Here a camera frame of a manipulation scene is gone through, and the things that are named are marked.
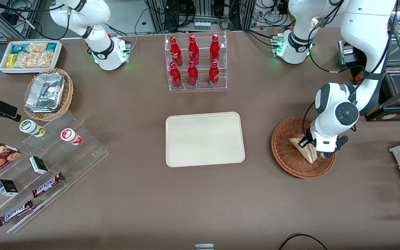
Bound triangular sandwich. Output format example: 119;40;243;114
289;134;317;164

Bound brown round wicker basket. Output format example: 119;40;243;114
271;117;336;179

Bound light wicker basket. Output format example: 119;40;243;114
24;68;74;122

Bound cream plastic tray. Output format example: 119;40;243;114
166;112;245;168

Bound green sunflower yogurt cup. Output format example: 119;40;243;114
19;119;46;138

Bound white rectangular snack bin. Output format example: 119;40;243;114
0;40;63;74

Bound silver foil packets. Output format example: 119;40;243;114
25;72;66;113

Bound clear bag of snacks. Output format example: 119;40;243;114
26;42;48;53
14;51;54;68

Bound black hot food warmer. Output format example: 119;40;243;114
339;5;400;121

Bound small black box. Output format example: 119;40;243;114
29;156;49;174
0;179;19;197

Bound red strawberry yogurt cup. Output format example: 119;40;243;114
60;128;83;145

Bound Snickers chocolate bar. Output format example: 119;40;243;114
32;173;65;198
0;200;34;227

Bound clear acrylic stepped stand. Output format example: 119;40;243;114
0;110;109;234

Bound red cola bottle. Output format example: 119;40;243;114
170;62;182;88
210;34;221;64
209;61;220;86
187;60;199;87
170;36;183;66
188;35;200;66

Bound clear acrylic bottle rack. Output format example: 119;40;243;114
165;31;227;91

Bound black floor cable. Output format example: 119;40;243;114
278;233;329;250

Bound aluminium frame rack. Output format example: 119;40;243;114
144;0;256;33

